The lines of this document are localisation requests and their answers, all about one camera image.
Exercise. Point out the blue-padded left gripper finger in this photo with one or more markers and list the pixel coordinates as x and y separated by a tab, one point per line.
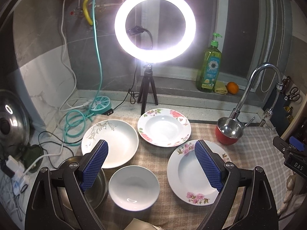
45	210

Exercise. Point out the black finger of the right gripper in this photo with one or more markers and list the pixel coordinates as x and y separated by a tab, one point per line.
294	146

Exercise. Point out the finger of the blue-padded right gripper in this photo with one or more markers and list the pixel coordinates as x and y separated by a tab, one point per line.
257	209

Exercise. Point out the stainless steel bowl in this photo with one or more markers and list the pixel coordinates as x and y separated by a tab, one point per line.
94	195

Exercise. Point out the white plate pink flowers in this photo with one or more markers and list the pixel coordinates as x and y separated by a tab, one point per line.
187	179

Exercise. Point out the red steel-lined bowl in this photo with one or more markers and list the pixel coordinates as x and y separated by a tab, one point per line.
228	131

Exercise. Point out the plain white bowl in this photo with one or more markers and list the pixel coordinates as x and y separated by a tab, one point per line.
134	188

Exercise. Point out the white plate with grey leaves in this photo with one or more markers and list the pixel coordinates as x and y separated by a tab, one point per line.
121	137

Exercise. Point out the white plate pink roses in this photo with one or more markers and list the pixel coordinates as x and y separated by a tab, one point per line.
164	127

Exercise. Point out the chrome kitchen faucet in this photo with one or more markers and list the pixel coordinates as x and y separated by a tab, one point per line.
269	112

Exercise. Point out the grey checked cloth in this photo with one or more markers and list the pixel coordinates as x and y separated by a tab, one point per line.
255	148

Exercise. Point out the white charger plug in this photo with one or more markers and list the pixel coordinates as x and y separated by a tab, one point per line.
20	181

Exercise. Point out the black scissors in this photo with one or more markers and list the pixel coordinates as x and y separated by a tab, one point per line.
293	95

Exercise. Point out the pink checked cloth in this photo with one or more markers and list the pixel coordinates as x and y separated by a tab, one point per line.
168	212

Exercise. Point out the orange fruit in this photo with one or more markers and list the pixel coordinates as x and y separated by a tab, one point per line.
232	88

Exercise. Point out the steel pot lid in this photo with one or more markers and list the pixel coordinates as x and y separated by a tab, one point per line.
15	126

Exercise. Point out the yellow sponge cloth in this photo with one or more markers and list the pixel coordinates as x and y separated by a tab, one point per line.
220	88

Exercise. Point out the teal round power strip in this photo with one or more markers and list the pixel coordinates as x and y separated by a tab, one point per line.
101	105

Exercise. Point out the green dish soap bottle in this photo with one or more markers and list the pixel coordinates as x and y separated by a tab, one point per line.
209	71

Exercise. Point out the black tripod stand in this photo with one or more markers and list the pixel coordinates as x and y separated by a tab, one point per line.
148	80

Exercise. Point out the white ring light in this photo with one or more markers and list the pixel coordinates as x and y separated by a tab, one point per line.
155	56

